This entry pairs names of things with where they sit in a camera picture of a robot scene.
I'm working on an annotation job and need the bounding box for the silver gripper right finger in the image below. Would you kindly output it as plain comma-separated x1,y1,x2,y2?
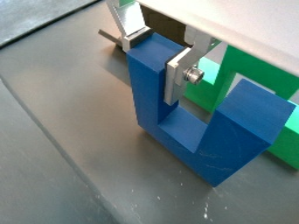
163,25,220,106

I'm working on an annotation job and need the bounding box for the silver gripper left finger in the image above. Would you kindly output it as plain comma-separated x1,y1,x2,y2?
98,0,152,52

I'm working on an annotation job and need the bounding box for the blue U-shaped block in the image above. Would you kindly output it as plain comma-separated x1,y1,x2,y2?
126,33,295,186

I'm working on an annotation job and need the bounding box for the green stepped arch block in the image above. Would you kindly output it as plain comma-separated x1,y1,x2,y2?
184,45,299,170

